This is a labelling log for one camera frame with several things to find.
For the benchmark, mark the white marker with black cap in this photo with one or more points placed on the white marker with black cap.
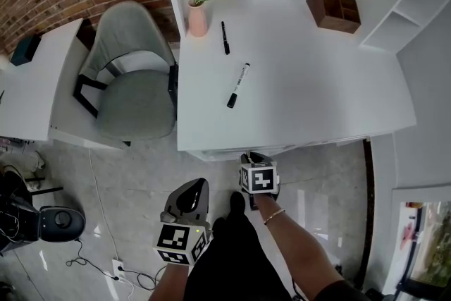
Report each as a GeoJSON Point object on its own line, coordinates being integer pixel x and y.
{"type": "Point", "coordinates": [239, 82]}

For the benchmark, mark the white side table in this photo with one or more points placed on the white side table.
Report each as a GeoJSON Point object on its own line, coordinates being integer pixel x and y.
{"type": "Point", "coordinates": [31, 98]}

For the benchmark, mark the black marker pen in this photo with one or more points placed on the black marker pen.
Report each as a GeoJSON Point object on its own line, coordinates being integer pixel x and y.
{"type": "Point", "coordinates": [225, 38]}

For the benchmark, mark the white power strip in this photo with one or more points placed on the white power strip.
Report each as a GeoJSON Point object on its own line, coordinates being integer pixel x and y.
{"type": "Point", "coordinates": [118, 268]}

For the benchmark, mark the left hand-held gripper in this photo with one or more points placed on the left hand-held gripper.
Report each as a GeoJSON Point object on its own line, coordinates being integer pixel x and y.
{"type": "Point", "coordinates": [176, 239]}

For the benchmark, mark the pink vase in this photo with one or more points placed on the pink vase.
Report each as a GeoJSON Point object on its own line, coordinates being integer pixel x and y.
{"type": "Point", "coordinates": [197, 21]}

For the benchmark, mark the person's black trousers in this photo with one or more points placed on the person's black trousers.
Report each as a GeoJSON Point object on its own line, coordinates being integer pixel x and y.
{"type": "Point", "coordinates": [232, 257]}

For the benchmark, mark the white desk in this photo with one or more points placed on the white desk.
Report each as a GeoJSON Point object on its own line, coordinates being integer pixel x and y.
{"type": "Point", "coordinates": [299, 81]}

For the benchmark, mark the person's black sleeve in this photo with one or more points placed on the person's black sleeve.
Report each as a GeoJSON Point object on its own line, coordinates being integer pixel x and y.
{"type": "Point", "coordinates": [338, 292]}

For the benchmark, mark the grey round-dial appliance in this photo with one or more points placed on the grey round-dial appliance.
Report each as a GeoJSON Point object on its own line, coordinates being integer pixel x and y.
{"type": "Point", "coordinates": [60, 222]}

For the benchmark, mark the brown wooden organizer box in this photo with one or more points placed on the brown wooden organizer box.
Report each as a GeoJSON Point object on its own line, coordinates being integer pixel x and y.
{"type": "Point", "coordinates": [334, 23]}

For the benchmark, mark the beige cloth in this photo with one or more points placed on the beige cloth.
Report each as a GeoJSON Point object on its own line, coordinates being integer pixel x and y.
{"type": "Point", "coordinates": [24, 164]}

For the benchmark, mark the person's right forearm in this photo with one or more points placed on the person's right forearm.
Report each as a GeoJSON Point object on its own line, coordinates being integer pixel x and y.
{"type": "Point", "coordinates": [299, 243]}

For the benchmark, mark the dark teal box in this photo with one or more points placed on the dark teal box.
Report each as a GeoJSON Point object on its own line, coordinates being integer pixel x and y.
{"type": "Point", "coordinates": [23, 53]}

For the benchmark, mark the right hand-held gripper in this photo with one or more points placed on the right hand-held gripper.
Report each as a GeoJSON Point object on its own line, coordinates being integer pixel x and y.
{"type": "Point", "coordinates": [259, 181]}

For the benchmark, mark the person's left forearm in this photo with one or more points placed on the person's left forearm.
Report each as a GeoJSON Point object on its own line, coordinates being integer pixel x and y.
{"type": "Point", "coordinates": [172, 280]}

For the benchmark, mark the grey upholstered chair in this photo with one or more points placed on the grey upholstered chair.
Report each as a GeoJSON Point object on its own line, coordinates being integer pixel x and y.
{"type": "Point", "coordinates": [137, 102]}

